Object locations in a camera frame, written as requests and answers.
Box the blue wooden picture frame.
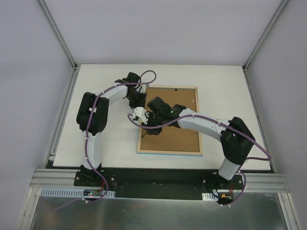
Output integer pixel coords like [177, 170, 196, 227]
[136, 85, 204, 157]

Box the brown fibreboard frame backing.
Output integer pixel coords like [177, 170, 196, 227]
[140, 88, 201, 153]

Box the right aluminium corner post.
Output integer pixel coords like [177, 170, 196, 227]
[242, 0, 290, 72]

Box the aluminium front rail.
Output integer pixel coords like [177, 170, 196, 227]
[30, 169, 290, 193]

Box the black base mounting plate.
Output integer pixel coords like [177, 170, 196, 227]
[74, 168, 243, 200]

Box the grey cable duct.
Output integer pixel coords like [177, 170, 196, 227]
[202, 193, 219, 202]
[41, 188, 105, 199]

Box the aluminium corner post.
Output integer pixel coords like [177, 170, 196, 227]
[37, 0, 78, 70]
[242, 0, 290, 72]

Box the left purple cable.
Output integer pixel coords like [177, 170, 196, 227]
[50, 70, 158, 213]

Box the right grey cable duct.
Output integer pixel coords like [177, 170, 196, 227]
[202, 193, 219, 202]

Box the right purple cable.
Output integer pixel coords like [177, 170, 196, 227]
[127, 114, 272, 211]

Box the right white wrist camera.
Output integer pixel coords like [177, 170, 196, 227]
[132, 107, 148, 124]

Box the left aluminium corner post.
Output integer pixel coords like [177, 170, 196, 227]
[37, 0, 78, 70]

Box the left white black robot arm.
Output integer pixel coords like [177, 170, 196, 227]
[75, 72, 146, 186]

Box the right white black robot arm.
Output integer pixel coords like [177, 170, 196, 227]
[134, 97, 255, 189]

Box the left grey cable duct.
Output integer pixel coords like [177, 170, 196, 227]
[41, 188, 105, 199]

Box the purple cable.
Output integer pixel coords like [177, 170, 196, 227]
[50, 70, 158, 213]
[127, 114, 272, 211]

